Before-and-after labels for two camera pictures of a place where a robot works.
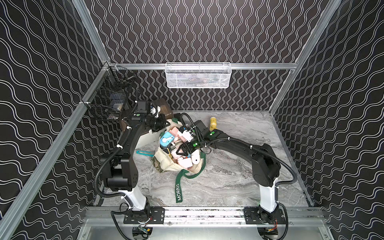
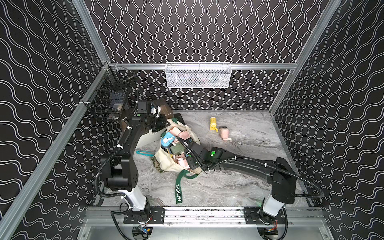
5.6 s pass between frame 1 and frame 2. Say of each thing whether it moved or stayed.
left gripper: stayed
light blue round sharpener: stayed
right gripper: moved
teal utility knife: stayed
